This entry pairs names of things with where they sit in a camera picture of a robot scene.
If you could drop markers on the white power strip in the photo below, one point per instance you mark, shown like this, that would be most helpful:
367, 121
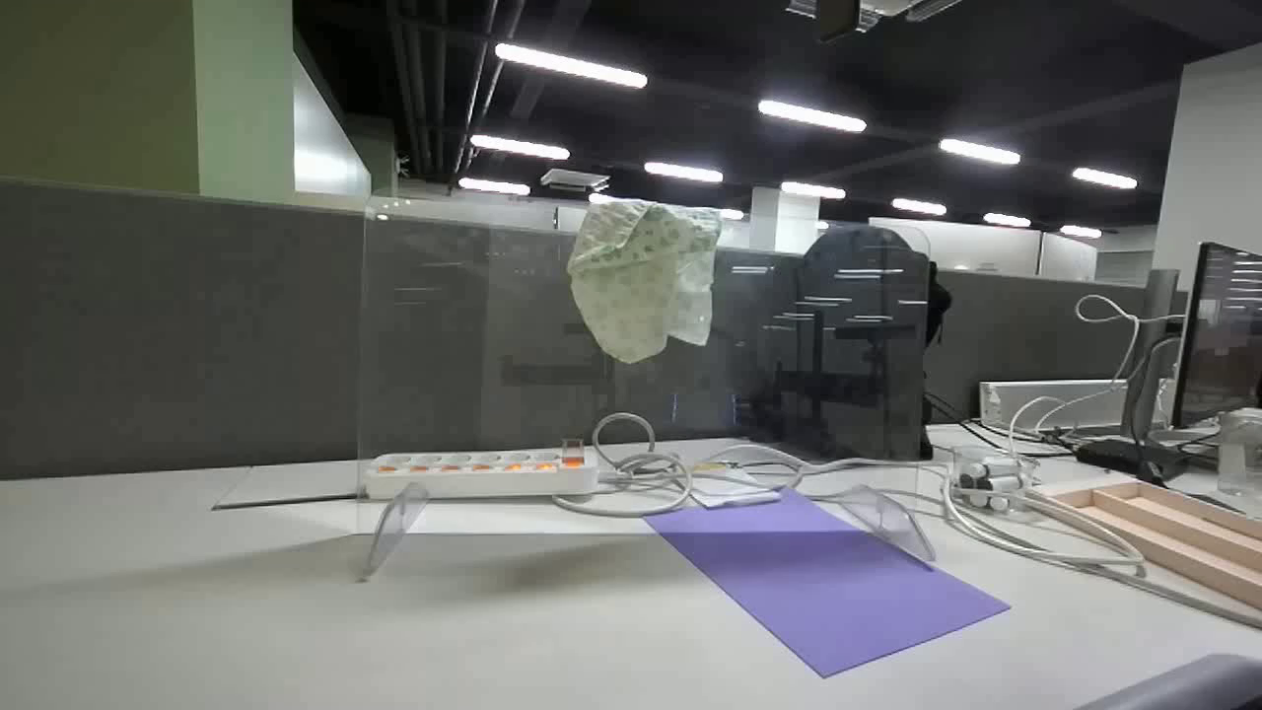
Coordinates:
484, 474

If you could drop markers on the black computer monitor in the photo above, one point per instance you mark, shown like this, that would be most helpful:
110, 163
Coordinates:
1219, 357

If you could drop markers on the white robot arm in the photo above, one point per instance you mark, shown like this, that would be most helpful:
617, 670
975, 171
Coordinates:
835, 17

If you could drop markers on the grey office partition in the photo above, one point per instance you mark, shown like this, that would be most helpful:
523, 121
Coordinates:
168, 334

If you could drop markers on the white power adapter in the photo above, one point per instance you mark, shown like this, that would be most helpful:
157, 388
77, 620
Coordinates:
991, 482

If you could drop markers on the light green patterned cloth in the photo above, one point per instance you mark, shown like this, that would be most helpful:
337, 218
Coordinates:
646, 272

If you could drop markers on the clear acrylic countertop shield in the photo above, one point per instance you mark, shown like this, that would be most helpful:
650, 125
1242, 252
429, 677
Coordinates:
470, 339

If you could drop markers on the grey chair back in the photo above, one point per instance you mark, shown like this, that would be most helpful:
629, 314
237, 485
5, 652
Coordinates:
1206, 682

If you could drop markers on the white keyboard box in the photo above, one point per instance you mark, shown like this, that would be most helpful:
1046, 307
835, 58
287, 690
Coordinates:
1050, 399

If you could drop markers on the light wooden frame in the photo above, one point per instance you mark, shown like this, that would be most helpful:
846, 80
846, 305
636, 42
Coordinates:
1180, 534

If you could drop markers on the purple paper sheet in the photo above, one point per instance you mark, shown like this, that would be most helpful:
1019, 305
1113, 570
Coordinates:
826, 590

